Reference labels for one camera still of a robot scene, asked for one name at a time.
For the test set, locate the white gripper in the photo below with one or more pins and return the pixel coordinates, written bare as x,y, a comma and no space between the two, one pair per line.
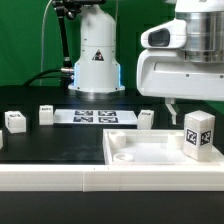
163,71

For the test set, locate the white square table top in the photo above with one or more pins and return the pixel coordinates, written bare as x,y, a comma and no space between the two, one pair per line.
150,147

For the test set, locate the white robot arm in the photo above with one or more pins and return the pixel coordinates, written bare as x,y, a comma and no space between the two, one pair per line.
97,73

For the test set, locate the white sheet with AprilTags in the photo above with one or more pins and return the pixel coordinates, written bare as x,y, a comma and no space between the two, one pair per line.
78,116

